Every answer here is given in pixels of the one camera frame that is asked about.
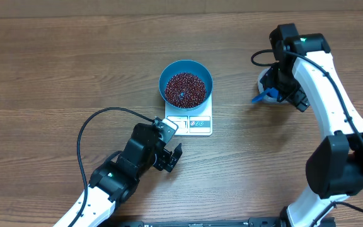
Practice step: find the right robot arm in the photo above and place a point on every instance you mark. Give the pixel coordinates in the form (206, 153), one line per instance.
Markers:
(304, 76)

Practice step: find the red beans in bowl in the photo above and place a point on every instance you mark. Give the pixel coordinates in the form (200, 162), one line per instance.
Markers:
(185, 90)

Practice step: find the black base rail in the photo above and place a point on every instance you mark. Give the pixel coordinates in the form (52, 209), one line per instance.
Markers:
(200, 223)

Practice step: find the clear plastic bean container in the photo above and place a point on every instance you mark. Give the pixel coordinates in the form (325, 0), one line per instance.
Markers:
(266, 99)

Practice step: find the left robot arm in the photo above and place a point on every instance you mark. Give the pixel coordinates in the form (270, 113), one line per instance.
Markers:
(113, 182)

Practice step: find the teal blue bowl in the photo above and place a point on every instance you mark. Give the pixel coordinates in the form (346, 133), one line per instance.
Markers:
(189, 66)

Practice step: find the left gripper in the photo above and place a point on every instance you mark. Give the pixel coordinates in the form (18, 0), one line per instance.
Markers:
(165, 157)

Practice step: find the white digital kitchen scale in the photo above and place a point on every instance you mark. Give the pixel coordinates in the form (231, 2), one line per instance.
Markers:
(193, 122)

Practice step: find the blue plastic scoop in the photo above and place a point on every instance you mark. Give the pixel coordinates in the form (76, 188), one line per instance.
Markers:
(269, 91)

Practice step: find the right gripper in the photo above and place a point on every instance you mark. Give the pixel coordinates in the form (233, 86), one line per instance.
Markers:
(275, 81)

